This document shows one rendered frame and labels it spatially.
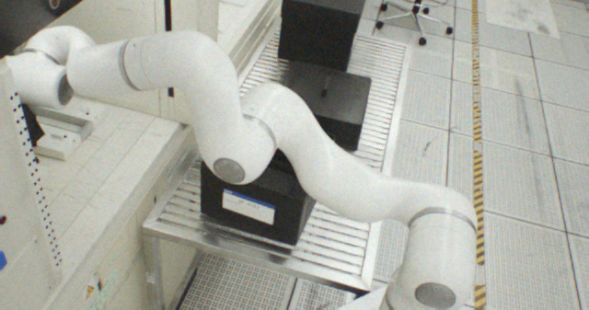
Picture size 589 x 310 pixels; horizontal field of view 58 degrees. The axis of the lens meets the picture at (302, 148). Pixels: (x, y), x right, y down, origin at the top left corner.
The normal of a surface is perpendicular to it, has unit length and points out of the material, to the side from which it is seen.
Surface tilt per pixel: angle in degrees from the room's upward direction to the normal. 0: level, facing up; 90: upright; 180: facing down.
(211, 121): 53
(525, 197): 0
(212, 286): 0
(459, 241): 14
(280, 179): 0
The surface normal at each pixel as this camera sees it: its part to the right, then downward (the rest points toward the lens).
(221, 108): -0.23, -0.18
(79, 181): 0.13, -0.75
